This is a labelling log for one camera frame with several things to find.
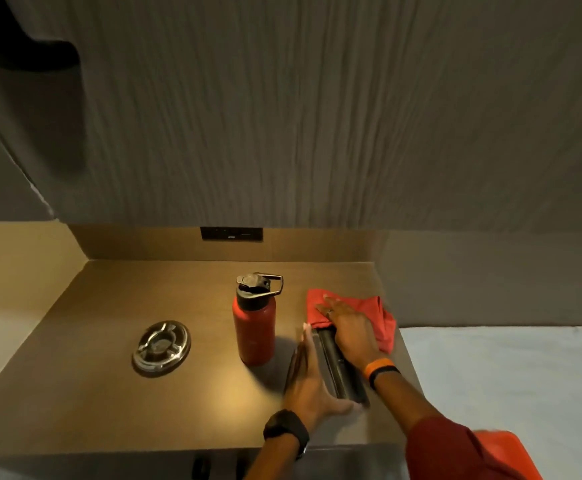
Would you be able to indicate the person's left hand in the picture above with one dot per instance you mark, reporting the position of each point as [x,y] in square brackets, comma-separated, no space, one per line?
[307,389]

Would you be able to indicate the person's right hand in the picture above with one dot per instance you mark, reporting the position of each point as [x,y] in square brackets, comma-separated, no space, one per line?
[353,337]

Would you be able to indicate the person's right fingers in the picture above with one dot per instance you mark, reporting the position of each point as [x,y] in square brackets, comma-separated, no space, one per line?
[335,308]

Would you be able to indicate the person's left thumb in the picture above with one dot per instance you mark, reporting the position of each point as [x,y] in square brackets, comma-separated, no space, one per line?
[345,407]

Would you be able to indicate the black case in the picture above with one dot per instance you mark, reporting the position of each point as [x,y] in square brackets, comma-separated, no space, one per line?
[338,369]

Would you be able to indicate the red cloth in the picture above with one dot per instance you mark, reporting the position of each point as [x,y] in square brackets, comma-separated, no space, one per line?
[378,314]

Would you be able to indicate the person's left forearm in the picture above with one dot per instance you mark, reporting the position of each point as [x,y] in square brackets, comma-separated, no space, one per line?
[276,459]

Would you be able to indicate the person's right forearm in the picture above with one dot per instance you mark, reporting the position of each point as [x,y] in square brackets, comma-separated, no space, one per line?
[421,419]

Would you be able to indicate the orange wristband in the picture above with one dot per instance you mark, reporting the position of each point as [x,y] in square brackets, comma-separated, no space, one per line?
[377,367]

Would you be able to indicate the black wristband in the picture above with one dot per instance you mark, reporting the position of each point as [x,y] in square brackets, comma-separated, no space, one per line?
[385,373]

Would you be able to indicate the black smartwatch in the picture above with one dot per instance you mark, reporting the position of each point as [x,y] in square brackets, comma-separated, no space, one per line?
[286,425]

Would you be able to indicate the red water bottle black lid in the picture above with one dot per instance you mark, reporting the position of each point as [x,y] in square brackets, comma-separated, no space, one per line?
[254,329]

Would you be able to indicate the orange plastic object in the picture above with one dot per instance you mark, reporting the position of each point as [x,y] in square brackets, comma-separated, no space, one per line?
[513,452]

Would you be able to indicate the black wall outlet panel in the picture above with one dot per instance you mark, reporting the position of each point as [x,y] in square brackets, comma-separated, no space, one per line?
[231,234]

